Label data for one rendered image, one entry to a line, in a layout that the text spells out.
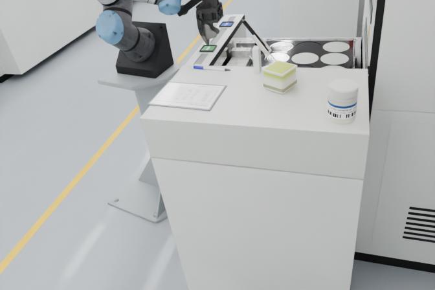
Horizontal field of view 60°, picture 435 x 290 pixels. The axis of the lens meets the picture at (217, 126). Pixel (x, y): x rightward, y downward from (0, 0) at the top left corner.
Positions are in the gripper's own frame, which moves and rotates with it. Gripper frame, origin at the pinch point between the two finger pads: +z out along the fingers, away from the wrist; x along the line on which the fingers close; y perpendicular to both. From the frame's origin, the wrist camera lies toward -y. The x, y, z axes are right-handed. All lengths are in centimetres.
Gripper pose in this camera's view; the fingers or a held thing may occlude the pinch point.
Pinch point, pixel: (206, 41)
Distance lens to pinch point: 149.0
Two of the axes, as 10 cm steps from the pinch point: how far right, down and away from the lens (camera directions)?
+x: 2.9, -5.7, 7.7
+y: 9.5, 0.7, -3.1
